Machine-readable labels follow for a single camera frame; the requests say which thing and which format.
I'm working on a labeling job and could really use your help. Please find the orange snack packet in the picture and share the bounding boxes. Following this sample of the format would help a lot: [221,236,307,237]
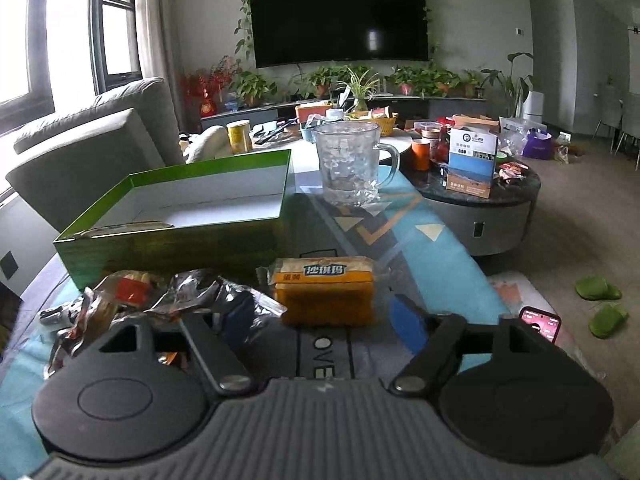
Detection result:
[257,256,388,328]

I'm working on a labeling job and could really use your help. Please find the red flower decoration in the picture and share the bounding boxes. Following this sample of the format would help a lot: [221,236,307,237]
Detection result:
[180,57,241,118]

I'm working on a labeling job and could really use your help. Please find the grey armchair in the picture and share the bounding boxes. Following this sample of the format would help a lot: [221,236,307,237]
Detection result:
[5,76,186,231]

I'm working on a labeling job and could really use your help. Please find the pile of small red sachets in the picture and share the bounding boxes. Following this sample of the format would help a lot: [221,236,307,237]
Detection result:
[492,160,531,183]

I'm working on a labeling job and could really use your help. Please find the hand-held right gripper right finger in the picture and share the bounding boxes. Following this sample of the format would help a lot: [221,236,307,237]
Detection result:
[390,294,555,395]

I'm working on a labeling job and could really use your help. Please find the white air purifier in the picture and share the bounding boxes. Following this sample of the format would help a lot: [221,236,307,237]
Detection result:
[521,91,546,122]

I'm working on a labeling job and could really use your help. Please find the wicker basket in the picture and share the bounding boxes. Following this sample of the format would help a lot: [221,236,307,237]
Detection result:
[345,115,399,137]

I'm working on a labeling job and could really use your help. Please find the orange tissue box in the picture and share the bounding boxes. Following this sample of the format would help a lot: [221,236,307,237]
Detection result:
[295,102,333,123]

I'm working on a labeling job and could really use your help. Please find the cream cushion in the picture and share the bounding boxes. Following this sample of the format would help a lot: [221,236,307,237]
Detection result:
[182,125,233,163]

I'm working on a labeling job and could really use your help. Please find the clear plastic bag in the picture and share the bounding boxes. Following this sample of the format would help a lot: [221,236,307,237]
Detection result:
[500,116,531,156]

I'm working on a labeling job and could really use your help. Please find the dark framed window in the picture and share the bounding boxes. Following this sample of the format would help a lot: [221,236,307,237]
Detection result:
[0,0,143,118]

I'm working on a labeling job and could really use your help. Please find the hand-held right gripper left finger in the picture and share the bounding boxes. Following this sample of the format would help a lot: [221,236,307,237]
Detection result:
[97,292,257,395]

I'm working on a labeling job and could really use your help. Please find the clear cookie snack packet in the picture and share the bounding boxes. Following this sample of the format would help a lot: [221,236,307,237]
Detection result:
[82,269,168,323]

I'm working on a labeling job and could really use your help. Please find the crumpled snack wrapper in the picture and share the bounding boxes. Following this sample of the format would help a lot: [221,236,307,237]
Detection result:
[40,287,116,381]

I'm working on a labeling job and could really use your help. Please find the tall leafy floor plant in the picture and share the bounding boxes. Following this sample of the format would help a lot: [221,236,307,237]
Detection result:
[480,52,535,116]

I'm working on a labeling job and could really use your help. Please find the purple bag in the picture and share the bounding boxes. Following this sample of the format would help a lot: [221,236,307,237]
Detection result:
[521,129,555,160]

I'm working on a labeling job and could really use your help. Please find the smartphone in red case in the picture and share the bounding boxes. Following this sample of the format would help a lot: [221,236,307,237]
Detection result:
[518,306,562,345]

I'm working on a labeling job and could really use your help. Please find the blue and white carton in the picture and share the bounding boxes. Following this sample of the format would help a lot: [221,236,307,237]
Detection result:
[446,125,501,200]

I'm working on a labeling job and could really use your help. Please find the green slipper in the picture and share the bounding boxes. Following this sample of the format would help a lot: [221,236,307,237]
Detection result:
[588,304,630,339]
[575,276,623,302]

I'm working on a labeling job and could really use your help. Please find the orange cup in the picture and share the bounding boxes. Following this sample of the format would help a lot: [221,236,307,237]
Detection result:
[411,140,432,172]

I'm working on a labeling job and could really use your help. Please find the silver foil snack packet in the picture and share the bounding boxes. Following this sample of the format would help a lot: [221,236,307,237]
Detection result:
[150,269,281,321]

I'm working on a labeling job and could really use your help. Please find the wide potted green plant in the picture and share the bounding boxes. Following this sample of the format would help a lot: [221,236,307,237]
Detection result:
[390,65,461,98]

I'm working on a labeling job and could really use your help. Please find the grey dining chair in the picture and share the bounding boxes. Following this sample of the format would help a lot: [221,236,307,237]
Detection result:
[612,91,640,171]
[593,82,623,141]

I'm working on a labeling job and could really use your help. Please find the dark round coffee table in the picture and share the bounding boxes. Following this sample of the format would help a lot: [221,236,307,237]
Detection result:
[400,152,543,258]

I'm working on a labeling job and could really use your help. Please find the spider plant in glass vase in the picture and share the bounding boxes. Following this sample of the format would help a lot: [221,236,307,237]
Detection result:
[337,67,386,113]

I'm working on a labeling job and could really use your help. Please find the green cardboard box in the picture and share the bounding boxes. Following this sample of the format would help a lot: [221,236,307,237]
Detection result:
[52,149,293,291]

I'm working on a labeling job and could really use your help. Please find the yellow can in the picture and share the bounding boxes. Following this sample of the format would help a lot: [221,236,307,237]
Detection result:
[226,120,253,155]

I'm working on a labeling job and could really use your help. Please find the black television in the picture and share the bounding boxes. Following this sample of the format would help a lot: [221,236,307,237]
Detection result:
[248,0,430,68]

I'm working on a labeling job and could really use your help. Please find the potted pothos plant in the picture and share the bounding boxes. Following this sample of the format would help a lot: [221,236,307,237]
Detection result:
[307,66,346,100]
[232,72,276,108]

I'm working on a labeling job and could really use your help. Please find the beige curtain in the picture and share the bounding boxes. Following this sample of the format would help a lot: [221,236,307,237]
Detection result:
[135,0,183,133]

